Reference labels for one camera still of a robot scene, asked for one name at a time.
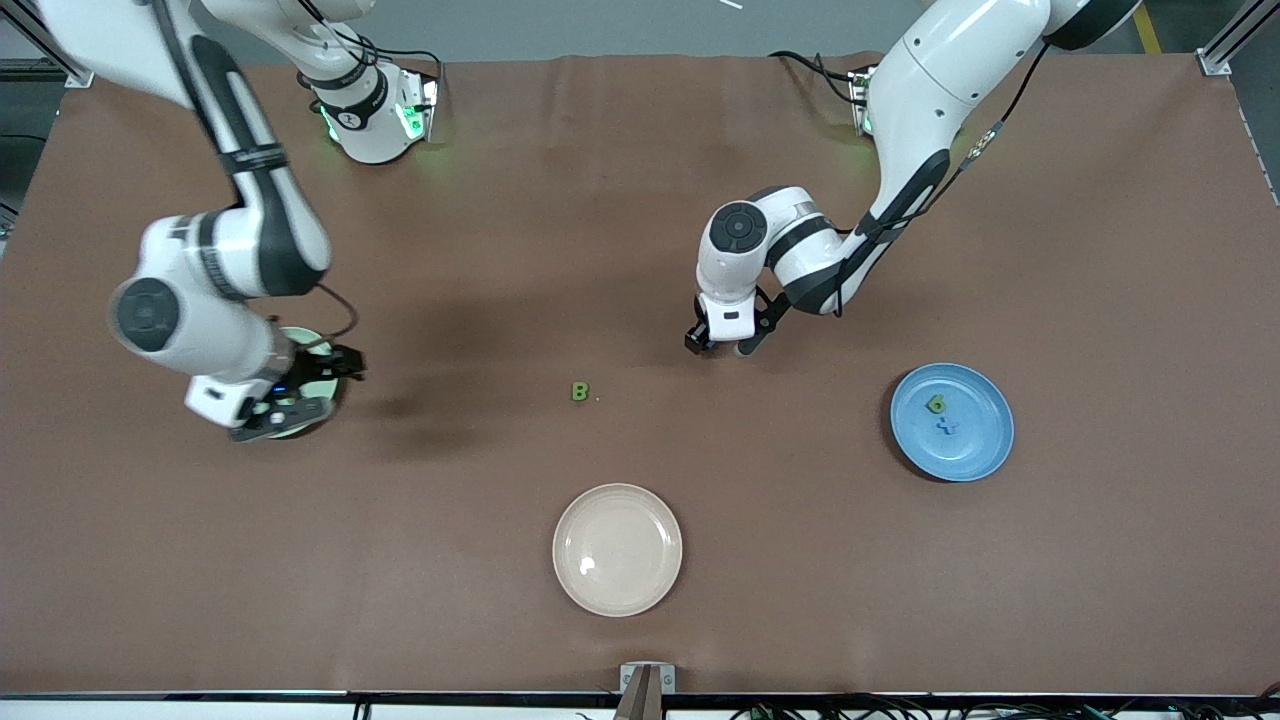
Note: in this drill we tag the grey camera pole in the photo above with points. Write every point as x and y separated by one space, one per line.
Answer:
640 705

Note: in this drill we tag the aluminium frame profile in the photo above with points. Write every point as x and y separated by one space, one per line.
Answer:
1215 60
80 75

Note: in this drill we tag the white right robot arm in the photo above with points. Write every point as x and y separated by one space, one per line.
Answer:
210 335

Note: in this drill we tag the beige plate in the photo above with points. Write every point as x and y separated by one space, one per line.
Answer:
617 560

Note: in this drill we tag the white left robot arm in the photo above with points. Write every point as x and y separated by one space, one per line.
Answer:
950 60

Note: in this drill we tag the brown table cover sheet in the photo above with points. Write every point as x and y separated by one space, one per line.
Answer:
900 600

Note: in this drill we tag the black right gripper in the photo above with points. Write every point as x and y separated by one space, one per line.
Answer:
318 366

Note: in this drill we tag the green plate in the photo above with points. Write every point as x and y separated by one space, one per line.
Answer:
300 337

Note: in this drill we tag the blue plate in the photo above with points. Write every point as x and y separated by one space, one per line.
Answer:
975 450

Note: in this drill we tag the grey metal bracket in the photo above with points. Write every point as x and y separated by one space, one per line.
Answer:
628 680

